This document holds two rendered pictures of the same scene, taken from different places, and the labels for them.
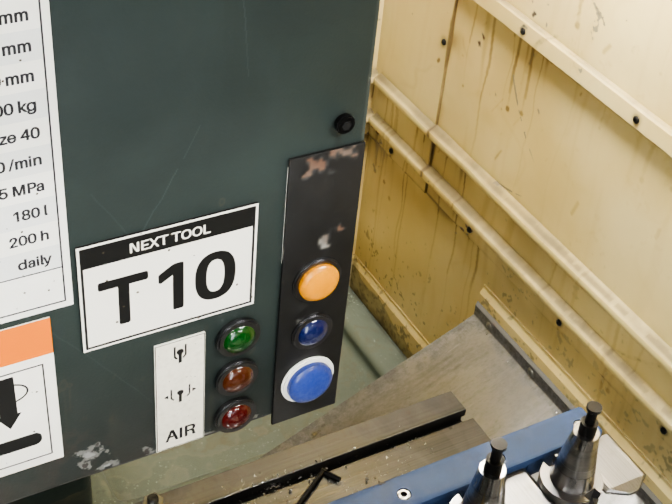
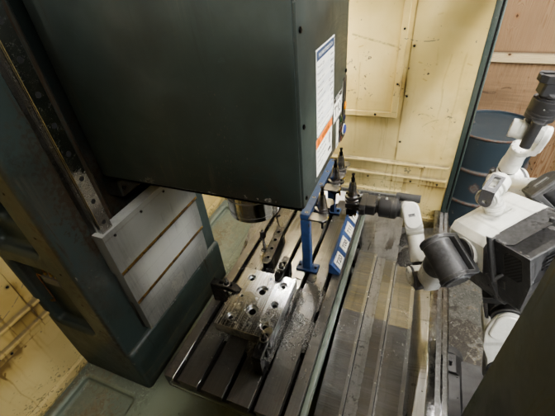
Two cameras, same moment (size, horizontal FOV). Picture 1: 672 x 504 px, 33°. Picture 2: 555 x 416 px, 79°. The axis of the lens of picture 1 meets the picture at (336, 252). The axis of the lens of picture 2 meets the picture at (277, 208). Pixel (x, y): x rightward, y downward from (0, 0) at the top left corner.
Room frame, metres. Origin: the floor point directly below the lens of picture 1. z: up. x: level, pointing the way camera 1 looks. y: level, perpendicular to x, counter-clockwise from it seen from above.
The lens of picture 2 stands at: (-0.24, 0.76, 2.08)
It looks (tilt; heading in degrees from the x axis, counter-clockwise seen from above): 37 degrees down; 328
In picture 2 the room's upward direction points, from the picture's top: 6 degrees counter-clockwise
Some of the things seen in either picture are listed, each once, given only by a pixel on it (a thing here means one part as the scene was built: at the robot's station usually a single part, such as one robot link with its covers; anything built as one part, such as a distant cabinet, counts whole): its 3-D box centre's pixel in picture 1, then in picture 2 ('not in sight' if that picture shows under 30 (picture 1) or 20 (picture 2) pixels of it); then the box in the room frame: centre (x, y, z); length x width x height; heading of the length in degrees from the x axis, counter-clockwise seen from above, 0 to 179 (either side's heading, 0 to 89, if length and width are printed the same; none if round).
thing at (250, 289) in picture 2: not in sight; (258, 304); (0.54, 0.41, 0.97); 0.29 x 0.23 x 0.05; 122
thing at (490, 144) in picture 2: not in sight; (480, 172); (0.81, -1.97, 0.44); 0.60 x 0.60 x 0.88
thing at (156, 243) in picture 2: not in sight; (165, 245); (0.89, 0.61, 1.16); 0.48 x 0.05 x 0.51; 122
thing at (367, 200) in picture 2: not in sight; (375, 205); (0.48, -0.18, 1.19); 0.13 x 0.12 x 0.10; 122
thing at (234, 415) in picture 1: (235, 415); not in sight; (0.47, 0.05, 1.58); 0.02 x 0.01 x 0.02; 122
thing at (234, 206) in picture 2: not in sight; (253, 192); (0.51, 0.37, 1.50); 0.16 x 0.16 x 0.12
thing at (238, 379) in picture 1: (237, 378); not in sight; (0.47, 0.05, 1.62); 0.02 x 0.01 x 0.02; 122
